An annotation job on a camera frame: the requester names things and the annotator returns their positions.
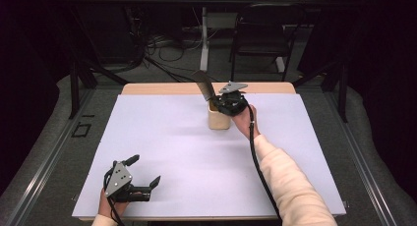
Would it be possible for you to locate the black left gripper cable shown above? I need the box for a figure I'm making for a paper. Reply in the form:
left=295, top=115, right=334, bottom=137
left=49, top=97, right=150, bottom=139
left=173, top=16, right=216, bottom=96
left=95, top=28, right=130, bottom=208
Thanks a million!
left=103, top=170, right=126, bottom=226

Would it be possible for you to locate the black folding chair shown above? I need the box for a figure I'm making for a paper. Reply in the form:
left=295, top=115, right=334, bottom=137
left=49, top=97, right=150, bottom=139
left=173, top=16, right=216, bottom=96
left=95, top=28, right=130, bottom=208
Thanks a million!
left=228, top=3, right=308, bottom=83

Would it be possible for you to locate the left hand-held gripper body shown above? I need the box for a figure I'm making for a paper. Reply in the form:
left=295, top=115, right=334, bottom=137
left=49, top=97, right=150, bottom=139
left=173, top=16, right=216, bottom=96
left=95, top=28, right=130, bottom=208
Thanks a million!
left=103, top=160, right=152, bottom=203

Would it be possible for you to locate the wooden table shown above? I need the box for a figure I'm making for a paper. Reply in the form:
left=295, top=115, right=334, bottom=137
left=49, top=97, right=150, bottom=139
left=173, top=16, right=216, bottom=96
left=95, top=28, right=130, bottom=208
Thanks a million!
left=78, top=82, right=342, bottom=222

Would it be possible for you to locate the white table mat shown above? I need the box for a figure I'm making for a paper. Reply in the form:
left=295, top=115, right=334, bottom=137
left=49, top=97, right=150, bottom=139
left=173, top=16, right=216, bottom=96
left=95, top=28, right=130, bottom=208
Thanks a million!
left=72, top=93, right=347, bottom=219

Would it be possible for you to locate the bundle of floor cables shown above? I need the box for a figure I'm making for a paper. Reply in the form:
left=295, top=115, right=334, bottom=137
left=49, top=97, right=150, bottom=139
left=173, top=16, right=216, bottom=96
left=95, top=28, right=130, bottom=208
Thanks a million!
left=141, top=28, right=206, bottom=84

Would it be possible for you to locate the person's left hand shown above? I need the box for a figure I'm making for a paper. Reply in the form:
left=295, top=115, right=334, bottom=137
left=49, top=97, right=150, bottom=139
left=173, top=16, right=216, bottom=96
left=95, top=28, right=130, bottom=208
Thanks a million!
left=97, top=188, right=130, bottom=219

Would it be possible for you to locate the black knife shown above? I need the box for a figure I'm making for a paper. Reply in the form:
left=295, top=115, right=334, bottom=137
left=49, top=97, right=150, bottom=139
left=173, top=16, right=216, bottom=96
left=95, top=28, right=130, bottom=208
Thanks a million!
left=192, top=70, right=217, bottom=102

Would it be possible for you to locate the black metal stand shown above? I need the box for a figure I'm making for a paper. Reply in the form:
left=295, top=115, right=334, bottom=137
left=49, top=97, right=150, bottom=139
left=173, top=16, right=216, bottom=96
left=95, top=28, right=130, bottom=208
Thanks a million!
left=67, top=53, right=131, bottom=121
left=291, top=60, right=349, bottom=124

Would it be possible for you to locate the beige square cup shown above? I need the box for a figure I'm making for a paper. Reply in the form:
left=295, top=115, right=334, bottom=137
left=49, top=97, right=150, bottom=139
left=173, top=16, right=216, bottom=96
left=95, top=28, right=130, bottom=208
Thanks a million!
left=208, top=99, right=232, bottom=131

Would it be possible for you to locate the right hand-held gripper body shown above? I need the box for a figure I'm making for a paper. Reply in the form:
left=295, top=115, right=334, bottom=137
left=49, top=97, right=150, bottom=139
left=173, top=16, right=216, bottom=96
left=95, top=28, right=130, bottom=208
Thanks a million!
left=214, top=81, right=250, bottom=118

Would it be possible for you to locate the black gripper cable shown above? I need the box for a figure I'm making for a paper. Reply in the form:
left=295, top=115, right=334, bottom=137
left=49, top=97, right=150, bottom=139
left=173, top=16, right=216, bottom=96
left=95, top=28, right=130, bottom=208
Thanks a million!
left=245, top=102, right=283, bottom=221
left=103, top=170, right=126, bottom=226

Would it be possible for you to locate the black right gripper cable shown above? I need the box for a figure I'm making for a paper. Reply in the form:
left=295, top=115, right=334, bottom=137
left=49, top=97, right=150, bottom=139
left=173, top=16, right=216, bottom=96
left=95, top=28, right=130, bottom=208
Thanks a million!
left=245, top=102, right=283, bottom=221

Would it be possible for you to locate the person's right hand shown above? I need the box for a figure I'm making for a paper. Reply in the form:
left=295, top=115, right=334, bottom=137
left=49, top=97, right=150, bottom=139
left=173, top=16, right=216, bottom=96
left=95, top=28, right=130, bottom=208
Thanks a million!
left=230, top=104, right=262, bottom=141

